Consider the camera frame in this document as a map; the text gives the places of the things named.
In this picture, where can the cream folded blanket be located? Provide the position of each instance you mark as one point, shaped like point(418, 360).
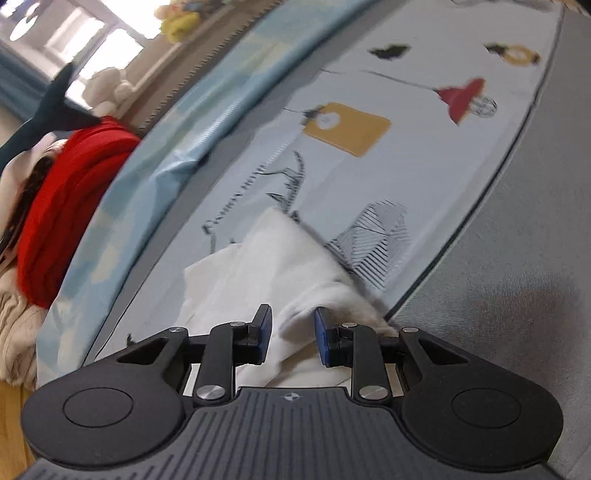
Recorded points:
point(16, 332)

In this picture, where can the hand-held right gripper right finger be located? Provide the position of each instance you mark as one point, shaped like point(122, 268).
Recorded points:
point(322, 337)

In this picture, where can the dark teal shark plush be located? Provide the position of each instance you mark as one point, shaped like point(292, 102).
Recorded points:
point(51, 110)

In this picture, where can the white plush bear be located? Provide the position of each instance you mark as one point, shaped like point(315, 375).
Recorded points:
point(108, 87)

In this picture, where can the light blue patterned sheet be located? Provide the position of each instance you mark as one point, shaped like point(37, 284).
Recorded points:
point(152, 184)

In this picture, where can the blue curtain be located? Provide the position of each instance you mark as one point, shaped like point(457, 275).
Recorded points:
point(21, 78)

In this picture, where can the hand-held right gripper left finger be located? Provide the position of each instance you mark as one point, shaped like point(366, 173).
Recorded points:
point(263, 332)

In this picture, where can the windowsill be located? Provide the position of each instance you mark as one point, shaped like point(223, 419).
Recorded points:
point(184, 78)

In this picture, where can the red folded blanket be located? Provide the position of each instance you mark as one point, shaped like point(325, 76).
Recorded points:
point(69, 184)

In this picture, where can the grey printed bed sheet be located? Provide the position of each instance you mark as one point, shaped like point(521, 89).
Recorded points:
point(415, 184)

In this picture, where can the wooden headboard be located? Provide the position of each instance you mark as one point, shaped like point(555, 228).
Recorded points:
point(11, 424)

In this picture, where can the window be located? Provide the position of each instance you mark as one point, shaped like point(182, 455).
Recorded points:
point(92, 41)

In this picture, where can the dark patterned folded quilt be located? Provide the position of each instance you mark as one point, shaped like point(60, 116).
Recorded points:
point(32, 194)

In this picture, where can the white garment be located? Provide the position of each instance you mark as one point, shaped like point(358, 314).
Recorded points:
point(277, 258)

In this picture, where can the yellow plush toy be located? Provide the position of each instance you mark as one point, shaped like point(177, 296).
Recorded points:
point(184, 21)

